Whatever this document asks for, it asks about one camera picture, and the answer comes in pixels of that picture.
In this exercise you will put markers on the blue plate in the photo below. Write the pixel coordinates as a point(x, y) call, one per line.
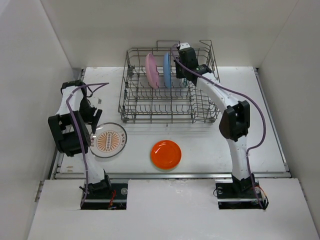
point(167, 70)

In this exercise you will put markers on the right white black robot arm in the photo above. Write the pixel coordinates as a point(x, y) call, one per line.
point(235, 121)

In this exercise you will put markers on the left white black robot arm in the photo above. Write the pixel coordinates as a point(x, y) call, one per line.
point(71, 136)

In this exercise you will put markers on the small orange plate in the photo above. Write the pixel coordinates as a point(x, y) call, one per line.
point(166, 155)

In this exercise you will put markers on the white plate orange sunburst pattern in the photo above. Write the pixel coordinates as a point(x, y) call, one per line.
point(109, 140)

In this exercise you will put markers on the pink plate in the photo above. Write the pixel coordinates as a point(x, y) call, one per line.
point(152, 71)

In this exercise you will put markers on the right aluminium rail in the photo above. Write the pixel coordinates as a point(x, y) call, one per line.
point(275, 133)

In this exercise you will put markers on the white plate teal lettered rim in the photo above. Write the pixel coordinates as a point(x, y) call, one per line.
point(185, 83)

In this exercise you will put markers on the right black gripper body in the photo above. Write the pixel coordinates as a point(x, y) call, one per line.
point(180, 71)

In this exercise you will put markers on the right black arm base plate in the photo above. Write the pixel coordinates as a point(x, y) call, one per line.
point(229, 199)

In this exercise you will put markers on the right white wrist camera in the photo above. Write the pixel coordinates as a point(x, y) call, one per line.
point(182, 46)

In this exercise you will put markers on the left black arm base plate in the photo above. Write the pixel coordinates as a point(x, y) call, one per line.
point(114, 199)

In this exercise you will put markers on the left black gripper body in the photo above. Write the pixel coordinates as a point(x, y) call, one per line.
point(86, 111)

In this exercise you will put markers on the front aluminium rail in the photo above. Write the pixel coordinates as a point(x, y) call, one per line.
point(153, 176)

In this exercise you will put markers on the grey wire dish rack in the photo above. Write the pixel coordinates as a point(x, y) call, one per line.
point(140, 103)

